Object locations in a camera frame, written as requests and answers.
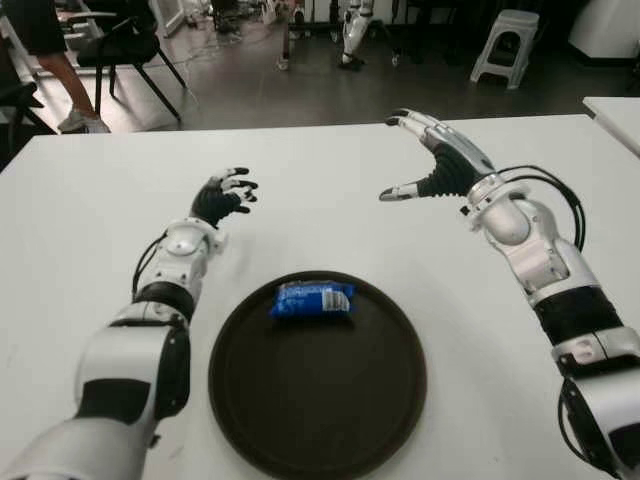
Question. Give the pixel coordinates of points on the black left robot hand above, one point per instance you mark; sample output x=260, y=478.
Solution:
x=215, y=202

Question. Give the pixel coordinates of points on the blue Oreo cookie pack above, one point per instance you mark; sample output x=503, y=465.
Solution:
x=310, y=300

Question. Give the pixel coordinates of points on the black wheeled metal stand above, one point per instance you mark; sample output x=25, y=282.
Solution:
x=286, y=40

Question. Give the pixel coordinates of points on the person in dark shorts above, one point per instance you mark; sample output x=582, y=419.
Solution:
x=45, y=30

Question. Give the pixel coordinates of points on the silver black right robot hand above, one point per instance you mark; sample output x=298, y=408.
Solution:
x=452, y=160

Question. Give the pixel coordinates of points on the black chair with armrests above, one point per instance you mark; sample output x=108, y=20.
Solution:
x=125, y=45

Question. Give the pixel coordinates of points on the black office chair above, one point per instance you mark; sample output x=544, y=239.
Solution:
x=17, y=102

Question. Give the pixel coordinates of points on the white framed panel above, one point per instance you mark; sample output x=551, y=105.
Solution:
x=170, y=15

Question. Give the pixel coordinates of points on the white plastic stool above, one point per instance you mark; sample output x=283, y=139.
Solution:
x=515, y=22

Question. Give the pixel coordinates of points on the white humanoid robot leg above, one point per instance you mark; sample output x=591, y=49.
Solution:
x=354, y=30

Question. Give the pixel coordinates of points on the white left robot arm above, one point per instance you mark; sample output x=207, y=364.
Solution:
x=125, y=360

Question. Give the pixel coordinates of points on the round dark brown tray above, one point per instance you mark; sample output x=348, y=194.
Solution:
x=320, y=390

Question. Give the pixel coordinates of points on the white cabinet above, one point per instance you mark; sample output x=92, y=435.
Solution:
x=605, y=30

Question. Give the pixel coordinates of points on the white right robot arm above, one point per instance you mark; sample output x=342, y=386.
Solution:
x=540, y=260

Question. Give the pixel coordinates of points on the white side table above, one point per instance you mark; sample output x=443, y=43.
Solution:
x=617, y=117

